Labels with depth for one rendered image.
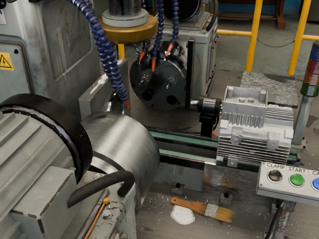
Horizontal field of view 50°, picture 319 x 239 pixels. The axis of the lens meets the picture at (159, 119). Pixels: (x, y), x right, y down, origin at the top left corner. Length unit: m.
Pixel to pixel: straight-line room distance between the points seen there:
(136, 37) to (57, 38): 0.25
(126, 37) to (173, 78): 0.37
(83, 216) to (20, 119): 0.20
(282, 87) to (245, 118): 0.64
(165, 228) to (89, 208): 0.48
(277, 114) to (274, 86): 0.59
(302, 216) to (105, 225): 0.73
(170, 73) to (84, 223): 0.78
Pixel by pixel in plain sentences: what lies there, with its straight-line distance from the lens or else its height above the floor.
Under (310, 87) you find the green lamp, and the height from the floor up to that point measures 1.07.
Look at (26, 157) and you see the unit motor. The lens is 0.50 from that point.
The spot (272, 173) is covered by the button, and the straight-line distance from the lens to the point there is 0.87.
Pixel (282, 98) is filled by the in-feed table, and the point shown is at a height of 0.92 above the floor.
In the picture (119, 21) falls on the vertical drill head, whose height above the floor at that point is 1.35.
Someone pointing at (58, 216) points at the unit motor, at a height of 1.28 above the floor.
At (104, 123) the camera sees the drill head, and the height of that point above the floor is 1.16.
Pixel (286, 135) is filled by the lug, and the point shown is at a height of 1.08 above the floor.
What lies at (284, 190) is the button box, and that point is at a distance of 0.87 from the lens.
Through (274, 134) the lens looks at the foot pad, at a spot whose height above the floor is 1.07.
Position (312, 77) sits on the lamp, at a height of 1.11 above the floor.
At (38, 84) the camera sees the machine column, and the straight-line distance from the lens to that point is 1.01.
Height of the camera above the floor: 1.63
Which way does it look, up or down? 33 degrees down
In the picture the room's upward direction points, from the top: straight up
